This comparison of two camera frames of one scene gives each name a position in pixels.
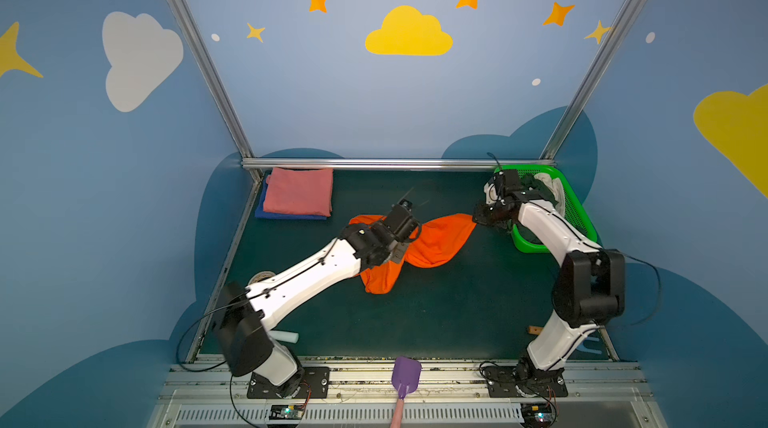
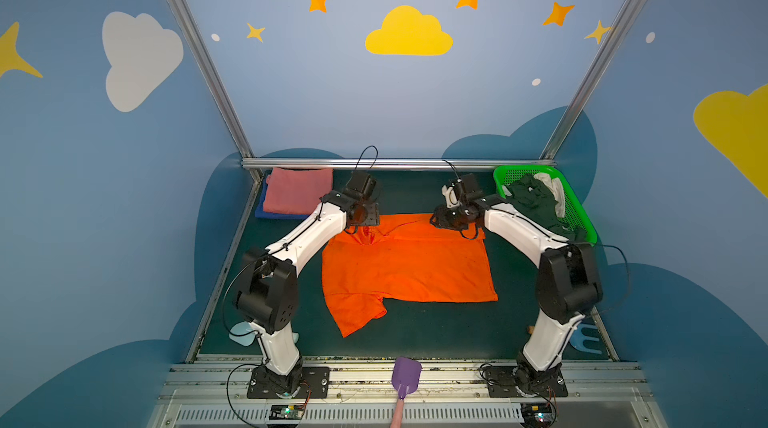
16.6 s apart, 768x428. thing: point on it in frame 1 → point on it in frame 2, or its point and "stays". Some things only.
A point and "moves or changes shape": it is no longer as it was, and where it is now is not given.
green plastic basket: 572,211 stays
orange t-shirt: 440,237 moves or changes shape
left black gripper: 398,246 → 366,217
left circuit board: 286,412 stays
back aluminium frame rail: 397,162 stays
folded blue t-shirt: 264,214 stays
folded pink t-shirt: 299,191 stays
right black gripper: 487,215 → 447,220
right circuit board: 536,413 stays
